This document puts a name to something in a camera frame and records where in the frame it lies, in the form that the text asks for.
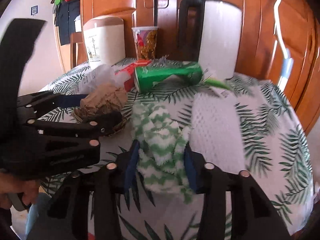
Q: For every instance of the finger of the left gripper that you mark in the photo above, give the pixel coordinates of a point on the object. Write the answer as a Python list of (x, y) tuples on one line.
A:
[(107, 124), (67, 101)]

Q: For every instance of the brown paper bag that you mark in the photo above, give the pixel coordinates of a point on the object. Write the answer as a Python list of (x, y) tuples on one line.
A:
[(105, 99)]

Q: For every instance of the palm leaf tablecloth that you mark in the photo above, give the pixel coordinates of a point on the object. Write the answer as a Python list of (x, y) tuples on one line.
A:
[(275, 149)]

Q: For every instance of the dark straw rod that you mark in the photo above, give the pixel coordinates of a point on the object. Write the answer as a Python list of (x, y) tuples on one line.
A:
[(155, 12)]

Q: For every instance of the red ointment box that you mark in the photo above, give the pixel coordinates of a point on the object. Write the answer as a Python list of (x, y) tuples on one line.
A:
[(127, 73)]

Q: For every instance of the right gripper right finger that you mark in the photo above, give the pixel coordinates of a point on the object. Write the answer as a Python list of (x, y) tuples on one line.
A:
[(253, 215)]

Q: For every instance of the dark hanging clothes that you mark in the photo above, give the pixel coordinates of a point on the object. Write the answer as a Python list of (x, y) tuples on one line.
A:
[(66, 13)]

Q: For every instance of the green white fluffy cloth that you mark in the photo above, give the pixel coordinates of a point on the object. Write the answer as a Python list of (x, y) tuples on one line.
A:
[(161, 153)]

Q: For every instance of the translucent printed plastic bag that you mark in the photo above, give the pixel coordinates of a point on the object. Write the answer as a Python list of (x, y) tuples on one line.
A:
[(101, 75)]

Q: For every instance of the white foam mesh sleeve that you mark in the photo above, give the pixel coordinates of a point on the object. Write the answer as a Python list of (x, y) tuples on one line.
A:
[(216, 131)]

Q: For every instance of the beige desktop trash bin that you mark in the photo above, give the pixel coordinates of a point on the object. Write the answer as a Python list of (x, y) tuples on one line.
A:
[(104, 40)]

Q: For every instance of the wooden chair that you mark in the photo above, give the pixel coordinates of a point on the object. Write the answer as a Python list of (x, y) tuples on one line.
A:
[(78, 52)]

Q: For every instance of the person's left hand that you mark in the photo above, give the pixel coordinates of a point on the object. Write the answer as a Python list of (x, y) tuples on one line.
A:
[(12, 184)]

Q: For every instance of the wooden wardrobe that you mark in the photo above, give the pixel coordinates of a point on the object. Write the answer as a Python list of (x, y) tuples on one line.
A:
[(247, 36)]

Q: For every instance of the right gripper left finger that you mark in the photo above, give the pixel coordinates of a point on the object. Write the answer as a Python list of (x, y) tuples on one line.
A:
[(66, 214)]

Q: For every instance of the cola paper cup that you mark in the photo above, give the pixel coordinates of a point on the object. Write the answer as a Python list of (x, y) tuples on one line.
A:
[(145, 39)]

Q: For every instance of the person's leg in jeans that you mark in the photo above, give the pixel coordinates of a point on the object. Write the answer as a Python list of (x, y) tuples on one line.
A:
[(35, 210)]

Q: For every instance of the green soda can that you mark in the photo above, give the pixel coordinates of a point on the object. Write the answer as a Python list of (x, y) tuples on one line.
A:
[(146, 77)]

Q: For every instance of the white black electric kettle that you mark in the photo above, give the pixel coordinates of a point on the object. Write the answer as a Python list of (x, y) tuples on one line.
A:
[(209, 33)]

